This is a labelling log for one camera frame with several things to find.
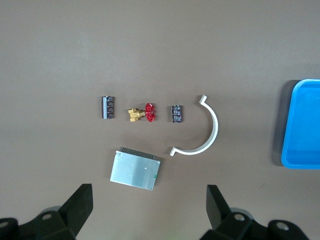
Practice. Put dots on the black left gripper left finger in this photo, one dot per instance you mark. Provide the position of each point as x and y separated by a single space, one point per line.
80 202

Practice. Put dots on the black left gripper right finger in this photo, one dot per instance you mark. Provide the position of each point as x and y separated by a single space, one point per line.
215 205

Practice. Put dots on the small black electrolytic capacitor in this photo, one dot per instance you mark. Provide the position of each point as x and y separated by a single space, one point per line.
177 114

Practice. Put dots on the small dark connector block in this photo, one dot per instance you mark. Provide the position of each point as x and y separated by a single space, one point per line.
108 107

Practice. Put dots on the blue plastic tray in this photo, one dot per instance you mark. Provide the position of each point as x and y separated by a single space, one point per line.
305 125

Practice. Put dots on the silver metal power supply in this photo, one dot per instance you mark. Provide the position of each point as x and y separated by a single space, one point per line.
135 170

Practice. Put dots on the brass valve red handwheel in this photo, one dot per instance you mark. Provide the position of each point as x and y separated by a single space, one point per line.
140 113

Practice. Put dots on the white curved plastic bracket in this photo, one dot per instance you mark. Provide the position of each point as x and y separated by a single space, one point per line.
215 125

